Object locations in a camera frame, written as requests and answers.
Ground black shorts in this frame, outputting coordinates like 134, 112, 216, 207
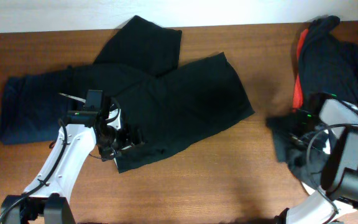
65, 16, 254, 172

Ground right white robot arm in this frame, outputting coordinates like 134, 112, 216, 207
267, 93, 358, 223

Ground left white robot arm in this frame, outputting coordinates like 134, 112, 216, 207
0, 90, 144, 223

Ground dark navy clothes pile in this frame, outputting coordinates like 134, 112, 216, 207
298, 16, 358, 107

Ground dark grey garment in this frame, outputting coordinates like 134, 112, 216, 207
266, 114, 333, 189

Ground red garment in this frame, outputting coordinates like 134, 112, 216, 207
292, 28, 309, 111

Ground white patterned garment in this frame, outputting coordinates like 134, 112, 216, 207
301, 182, 319, 195

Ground folded navy blue garment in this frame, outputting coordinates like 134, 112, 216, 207
0, 67, 77, 145

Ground right black cable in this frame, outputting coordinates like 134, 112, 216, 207
305, 123, 358, 215

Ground black cable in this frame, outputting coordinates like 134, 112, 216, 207
0, 118, 71, 224
305, 123, 358, 215

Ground left black cable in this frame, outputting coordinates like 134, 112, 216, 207
0, 118, 71, 224

